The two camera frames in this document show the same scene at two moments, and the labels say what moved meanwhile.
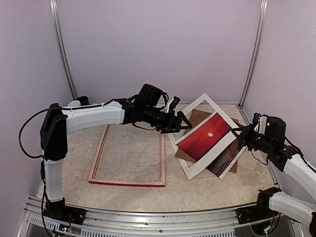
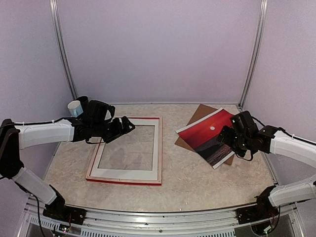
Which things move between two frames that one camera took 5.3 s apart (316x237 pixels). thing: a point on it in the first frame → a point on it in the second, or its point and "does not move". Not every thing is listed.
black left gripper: (177, 124) → (118, 130)
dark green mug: (84, 100) does not move
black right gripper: (245, 134) → (225, 129)
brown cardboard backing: (197, 117) → (202, 111)
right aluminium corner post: (254, 64) does not move
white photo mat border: (192, 170) → (152, 175)
